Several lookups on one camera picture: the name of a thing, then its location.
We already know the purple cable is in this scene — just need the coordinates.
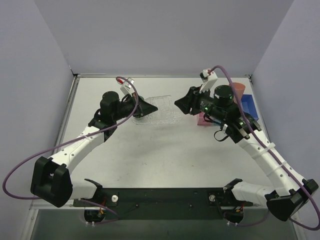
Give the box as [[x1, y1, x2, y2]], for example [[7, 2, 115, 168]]
[[209, 65, 320, 230], [2, 76, 140, 225]]

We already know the large clear textured tray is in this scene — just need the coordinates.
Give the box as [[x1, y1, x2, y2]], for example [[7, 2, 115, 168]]
[[132, 106, 182, 125]]

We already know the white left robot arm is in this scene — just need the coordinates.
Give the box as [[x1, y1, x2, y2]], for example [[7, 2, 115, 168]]
[[30, 91, 158, 208]]

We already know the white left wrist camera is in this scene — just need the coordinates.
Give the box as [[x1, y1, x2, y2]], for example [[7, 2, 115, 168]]
[[116, 77, 134, 96]]

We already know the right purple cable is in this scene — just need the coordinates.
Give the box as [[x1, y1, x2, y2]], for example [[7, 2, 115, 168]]
[[209, 65, 320, 230]]

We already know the pink organizer box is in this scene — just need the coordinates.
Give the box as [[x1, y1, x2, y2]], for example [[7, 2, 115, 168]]
[[196, 112, 212, 126]]

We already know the light blue organizer box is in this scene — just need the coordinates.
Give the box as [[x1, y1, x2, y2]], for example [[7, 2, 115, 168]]
[[211, 118, 222, 126]]

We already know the green plastic cup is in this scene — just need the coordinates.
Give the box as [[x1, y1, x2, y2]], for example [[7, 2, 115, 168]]
[[133, 96, 147, 119]]

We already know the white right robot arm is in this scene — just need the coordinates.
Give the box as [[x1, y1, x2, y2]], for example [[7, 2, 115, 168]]
[[174, 85, 319, 222]]

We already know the dark blue organizer box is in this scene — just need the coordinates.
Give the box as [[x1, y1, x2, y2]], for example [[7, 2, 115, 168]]
[[241, 94, 259, 121]]

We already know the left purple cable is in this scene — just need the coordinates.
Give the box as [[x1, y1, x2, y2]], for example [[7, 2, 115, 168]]
[[2, 76, 140, 225]]

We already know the orange plastic cup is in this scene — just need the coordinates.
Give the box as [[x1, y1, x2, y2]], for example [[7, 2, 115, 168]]
[[233, 82, 246, 103]]

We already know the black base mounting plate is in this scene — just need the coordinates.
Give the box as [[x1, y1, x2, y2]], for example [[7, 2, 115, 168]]
[[73, 187, 252, 220]]

